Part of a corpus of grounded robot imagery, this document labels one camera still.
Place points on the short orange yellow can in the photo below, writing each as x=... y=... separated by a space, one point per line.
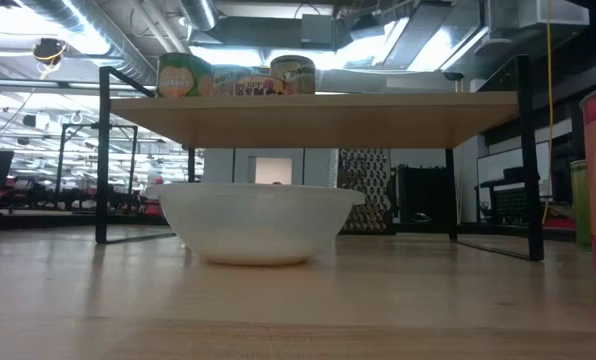
x=260 y=86

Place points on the pineapple label can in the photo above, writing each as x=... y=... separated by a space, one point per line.
x=295 y=72

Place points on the purple food packet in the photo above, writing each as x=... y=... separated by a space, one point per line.
x=225 y=77

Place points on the tall green orange can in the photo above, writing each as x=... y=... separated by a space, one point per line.
x=183 y=75

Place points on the white plastic bowl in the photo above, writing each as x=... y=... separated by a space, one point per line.
x=253 y=225

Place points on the white board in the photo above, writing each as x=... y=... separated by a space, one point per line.
x=508 y=165

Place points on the black round ceiling fixture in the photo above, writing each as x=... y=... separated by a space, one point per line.
x=49 y=50

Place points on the wooden shelf black frame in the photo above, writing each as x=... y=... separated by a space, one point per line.
x=318 y=120

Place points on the silver ventilation duct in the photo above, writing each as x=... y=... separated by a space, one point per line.
x=118 y=45

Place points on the black aluminium rig frame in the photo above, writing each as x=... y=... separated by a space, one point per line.
x=53 y=220

